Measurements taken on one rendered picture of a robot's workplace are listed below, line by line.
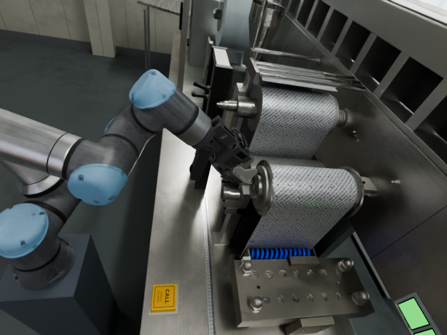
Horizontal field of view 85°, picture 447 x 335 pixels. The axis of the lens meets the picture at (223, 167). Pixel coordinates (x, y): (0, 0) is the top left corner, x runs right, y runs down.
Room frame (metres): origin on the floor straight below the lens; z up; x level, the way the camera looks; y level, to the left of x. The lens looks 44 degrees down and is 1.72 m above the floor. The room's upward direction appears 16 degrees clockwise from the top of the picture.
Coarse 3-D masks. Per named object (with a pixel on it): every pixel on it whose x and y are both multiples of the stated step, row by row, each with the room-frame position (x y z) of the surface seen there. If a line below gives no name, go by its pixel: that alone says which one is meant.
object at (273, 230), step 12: (264, 216) 0.39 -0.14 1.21; (276, 216) 0.40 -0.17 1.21; (288, 216) 0.41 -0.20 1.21; (300, 216) 0.42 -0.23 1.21; (312, 216) 0.43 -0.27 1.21; (324, 216) 0.44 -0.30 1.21; (336, 216) 0.45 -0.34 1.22; (264, 228) 0.40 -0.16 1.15; (276, 228) 0.41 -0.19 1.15; (288, 228) 0.42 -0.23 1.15; (300, 228) 0.43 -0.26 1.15; (312, 228) 0.44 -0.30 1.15; (324, 228) 0.45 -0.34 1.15; (252, 240) 0.39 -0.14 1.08; (264, 240) 0.40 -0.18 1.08; (276, 240) 0.41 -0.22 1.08; (288, 240) 0.42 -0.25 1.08; (300, 240) 0.44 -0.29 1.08; (312, 240) 0.45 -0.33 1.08
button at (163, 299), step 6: (156, 288) 0.24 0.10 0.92; (162, 288) 0.24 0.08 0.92; (168, 288) 0.25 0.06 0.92; (174, 288) 0.25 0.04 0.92; (156, 294) 0.22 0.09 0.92; (162, 294) 0.23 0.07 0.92; (168, 294) 0.23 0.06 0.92; (174, 294) 0.24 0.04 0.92; (156, 300) 0.21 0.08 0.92; (162, 300) 0.21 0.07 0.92; (168, 300) 0.22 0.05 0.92; (174, 300) 0.22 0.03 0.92; (156, 306) 0.20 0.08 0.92; (162, 306) 0.20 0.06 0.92; (168, 306) 0.20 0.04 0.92; (174, 306) 0.21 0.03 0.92
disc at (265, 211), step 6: (264, 162) 0.48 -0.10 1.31; (270, 168) 0.45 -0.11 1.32; (270, 174) 0.43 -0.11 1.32; (270, 180) 0.42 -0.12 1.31; (270, 186) 0.41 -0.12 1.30; (270, 192) 0.40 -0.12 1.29; (270, 198) 0.39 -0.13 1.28; (270, 204) 0.38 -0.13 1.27; (258, 210) 0.41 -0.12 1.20; (264, 210) 0.39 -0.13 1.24
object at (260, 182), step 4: (256, 176) 0.45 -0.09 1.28; (260, 176) 0.45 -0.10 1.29; (256, 180) 0.44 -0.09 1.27; (260, 180) 0.43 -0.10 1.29; (252, 184) 0.46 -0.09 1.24; (256, 184) 0.43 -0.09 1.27; (260, 184) 0.43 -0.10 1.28; (252, 188) 0.45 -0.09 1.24; (256, 188) 0.43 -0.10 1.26; (260, 188) 0.42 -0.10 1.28; (252, 192) 0.44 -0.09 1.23; (256, 192) 0.42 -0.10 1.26; (260, 192) 0.41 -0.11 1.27; (252, 196) 0.43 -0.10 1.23; (256, 196) 0.41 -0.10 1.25; (260, 196) 0.41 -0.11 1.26; (256, 200) 0.41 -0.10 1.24; (260, 200) 0.41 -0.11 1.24
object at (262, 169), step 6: (258, 168) 0.48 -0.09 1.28; (264, 168) 0.46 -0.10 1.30; (264, 174) 0.44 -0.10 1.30; (264, 180) 0.43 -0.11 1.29; (354, 180) 0.51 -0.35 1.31; (264, 186) 0.42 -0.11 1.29; (264, 192) 0.41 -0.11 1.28; (264, 198) 0.40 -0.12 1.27; (258, 204) 0.41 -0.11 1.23; (264, 204) 0.39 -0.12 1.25; (354, 204) 0.47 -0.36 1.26
